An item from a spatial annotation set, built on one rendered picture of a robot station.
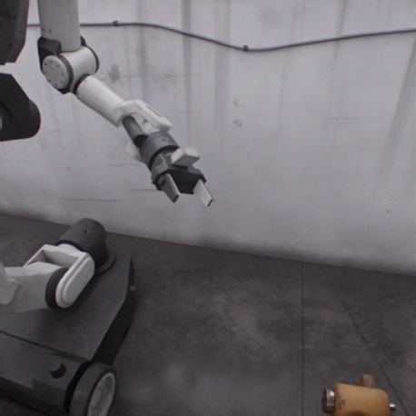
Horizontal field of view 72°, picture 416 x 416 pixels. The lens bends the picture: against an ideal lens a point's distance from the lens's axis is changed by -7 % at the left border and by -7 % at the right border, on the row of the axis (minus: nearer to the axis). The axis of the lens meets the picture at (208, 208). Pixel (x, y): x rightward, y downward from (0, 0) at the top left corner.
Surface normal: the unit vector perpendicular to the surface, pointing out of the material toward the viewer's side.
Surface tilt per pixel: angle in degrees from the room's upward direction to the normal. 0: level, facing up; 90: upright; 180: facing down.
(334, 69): 90
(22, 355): 0
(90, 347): 0
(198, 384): 0
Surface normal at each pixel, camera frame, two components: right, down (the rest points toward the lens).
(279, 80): -0.22, 0.54
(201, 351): 0.00, -0.83
